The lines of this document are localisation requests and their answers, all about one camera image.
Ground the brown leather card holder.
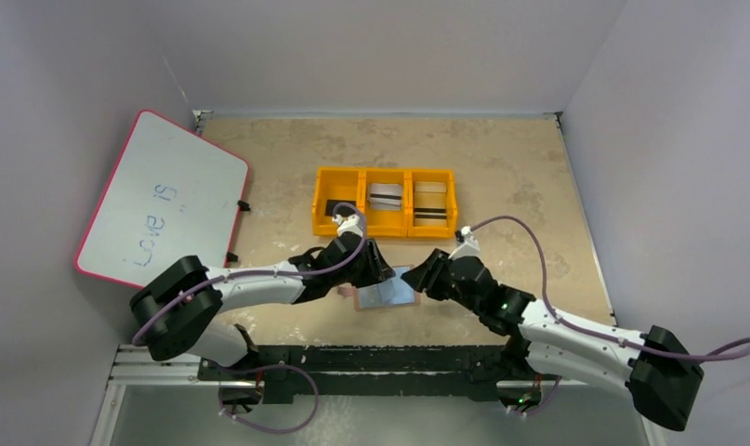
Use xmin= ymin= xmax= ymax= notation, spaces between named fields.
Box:
xmin=336 ymin=265 xmax=420 ymax=311

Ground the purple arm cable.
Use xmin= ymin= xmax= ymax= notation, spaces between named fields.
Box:
xmin=131 ymin=202 xmax=370 ymax=348
xmin=455 ymin=216 xmax=750 ymax=363

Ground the aluminium frame rail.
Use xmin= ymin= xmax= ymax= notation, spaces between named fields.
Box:
xmin=107 ymin=345 xmax=220 ymax=387

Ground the yellow bin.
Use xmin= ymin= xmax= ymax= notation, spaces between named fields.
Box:
xmin=311 ymin=166 xmax=364 ymax=237
xmin=362 ymin=168 xmax=412 ymax=237
xmin=405 ymin=169 xmax=458 ymax=239

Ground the stack of white cards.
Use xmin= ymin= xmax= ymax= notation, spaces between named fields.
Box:
xmin=366 ymin=183 xmax=403 ymax=211

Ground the yellow right bin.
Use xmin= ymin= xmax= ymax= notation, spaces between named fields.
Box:
xmin=405 ymin=169 xmax=458 ymax=239

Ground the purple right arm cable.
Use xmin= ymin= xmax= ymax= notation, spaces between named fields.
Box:
xmin=455 ymin=216 xmax=750 ymax=363

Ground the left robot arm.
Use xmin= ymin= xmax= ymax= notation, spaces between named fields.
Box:
xmin=129 ymin=232 xmax=395 ymax=367

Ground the yellow left bin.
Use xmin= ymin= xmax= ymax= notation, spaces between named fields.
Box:
xmin=311 ymin=166 xmax=364 ymax=237

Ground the yellow middle bin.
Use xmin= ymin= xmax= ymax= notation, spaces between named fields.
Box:
xmin=362 ymin=168 xmax=412 ymax=237

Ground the card stack black stripe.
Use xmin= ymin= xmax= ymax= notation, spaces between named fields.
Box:
xmin=414 ymin=181 xmax=447 ymax=226

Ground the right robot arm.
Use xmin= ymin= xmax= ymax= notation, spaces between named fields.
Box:
xmin=401 ymin=249 xmax=704 ymax=431

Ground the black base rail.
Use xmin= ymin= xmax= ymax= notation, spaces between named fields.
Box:
xmin=199 ymin=345 xmax=553 ymax=409

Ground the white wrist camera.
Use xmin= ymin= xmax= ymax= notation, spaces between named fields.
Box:
xmin=449 ymin=226 xmax=480 ymax=260
xmin=332 ymin=213 xmax=366 ymax=238

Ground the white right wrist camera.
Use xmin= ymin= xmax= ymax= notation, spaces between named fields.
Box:
xmin=449 ymin=226 xmax=480 ymax=260

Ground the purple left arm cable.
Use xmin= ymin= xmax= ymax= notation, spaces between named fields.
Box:
xmin=131 ymin=202 xmax=370 ymax=348

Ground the pink framed whiteboard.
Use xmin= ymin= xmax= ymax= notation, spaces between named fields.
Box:
xmin=74 ymin=110 xmax=249 ymax=287

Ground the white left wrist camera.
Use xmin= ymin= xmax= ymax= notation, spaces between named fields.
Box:
xmin=332 ymin=213 xmax=366 ymax=238

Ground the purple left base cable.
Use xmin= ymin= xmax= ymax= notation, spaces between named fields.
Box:
xmin=217 ymin=361 xmax=322 ymax=435

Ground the black card in bin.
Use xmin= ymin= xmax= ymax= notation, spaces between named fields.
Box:
xmin=324 ymin=199 xmax=356 ymax=218

